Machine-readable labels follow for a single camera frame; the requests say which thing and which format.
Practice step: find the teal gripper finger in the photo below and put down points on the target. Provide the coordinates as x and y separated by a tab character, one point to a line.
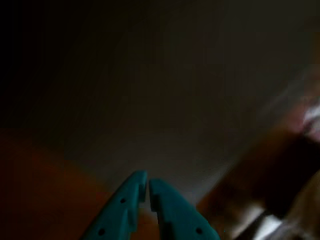
175	215
117	215

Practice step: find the grey rubber table mat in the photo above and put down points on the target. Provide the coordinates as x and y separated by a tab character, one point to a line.
162	150

